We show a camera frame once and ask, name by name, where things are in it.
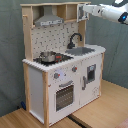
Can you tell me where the grey toy sink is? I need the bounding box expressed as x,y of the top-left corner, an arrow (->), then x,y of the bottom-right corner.
66,47 -> 94,56

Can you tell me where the red right oven knob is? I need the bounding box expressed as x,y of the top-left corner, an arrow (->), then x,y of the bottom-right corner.
71,65 -> 79,73

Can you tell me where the black toy stovetop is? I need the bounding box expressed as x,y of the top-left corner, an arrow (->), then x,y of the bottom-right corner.
35,53 -> 71,66

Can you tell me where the red left oven knob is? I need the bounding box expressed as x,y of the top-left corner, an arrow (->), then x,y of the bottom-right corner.
54,73 -> 60,79

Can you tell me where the red oven knob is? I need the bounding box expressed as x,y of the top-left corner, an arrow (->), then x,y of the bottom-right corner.
71,65 -> 79,73
54,73 -> 60,79

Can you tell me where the wooden toy kitchen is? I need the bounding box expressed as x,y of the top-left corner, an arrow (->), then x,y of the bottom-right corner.
22,2 -> 105,127

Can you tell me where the white cabinet door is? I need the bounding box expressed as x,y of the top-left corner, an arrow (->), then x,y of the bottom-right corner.
80,55 -> 102,106

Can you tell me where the grey range hood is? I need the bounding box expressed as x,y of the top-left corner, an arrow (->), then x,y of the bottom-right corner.
35,5 -> 64,27

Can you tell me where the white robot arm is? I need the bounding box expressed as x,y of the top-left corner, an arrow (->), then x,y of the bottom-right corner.
83,0 -> 128,25

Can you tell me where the silver toy pot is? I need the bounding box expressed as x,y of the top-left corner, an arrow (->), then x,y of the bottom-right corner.
40,51 -> 56,62

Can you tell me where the toy oven door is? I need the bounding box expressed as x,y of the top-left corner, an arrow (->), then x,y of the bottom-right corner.
49,80 -> 78,118

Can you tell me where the black toy faucet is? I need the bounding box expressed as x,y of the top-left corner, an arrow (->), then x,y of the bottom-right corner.
67,33 -> 82,49

